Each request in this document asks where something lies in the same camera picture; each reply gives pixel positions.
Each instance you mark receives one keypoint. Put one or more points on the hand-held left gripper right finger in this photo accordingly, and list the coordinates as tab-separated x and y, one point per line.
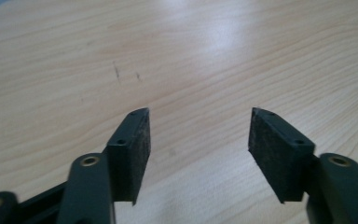
279	155

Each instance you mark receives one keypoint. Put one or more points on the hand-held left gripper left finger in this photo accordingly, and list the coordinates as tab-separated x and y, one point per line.
130	155

